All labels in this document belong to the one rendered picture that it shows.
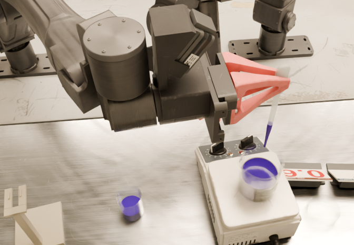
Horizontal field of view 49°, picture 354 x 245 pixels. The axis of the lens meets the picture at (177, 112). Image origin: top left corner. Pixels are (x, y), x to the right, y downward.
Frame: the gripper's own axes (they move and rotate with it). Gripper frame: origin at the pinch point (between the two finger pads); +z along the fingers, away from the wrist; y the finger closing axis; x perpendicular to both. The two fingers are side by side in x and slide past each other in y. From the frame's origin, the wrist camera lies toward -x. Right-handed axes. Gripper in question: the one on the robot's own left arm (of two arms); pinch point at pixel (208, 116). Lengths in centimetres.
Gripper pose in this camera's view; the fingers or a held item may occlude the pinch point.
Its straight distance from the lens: 68.9
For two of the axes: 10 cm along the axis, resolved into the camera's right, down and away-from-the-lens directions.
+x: 7.1, -3.0, 6.4
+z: 1.0, 9.4, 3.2
